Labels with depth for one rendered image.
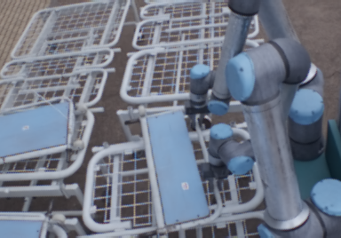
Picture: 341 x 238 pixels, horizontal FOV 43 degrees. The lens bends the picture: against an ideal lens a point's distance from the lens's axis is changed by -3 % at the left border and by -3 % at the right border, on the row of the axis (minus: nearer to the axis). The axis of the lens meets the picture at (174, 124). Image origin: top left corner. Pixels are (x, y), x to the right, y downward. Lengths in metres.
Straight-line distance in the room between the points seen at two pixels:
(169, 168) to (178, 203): 0.21
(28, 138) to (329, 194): 1.75
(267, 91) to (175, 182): 0.95
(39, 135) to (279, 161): 1.67
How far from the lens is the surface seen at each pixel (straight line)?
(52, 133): 2.62
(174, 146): 2.18
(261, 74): 1.16
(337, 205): 1.53
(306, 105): 1.85
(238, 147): 1.69
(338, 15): 4.19
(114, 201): 2.28
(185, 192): 1.98
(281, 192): 1.37
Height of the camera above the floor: 2.19
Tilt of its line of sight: 43 degrees down
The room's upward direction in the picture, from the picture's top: 15 degrees counter-clockwise
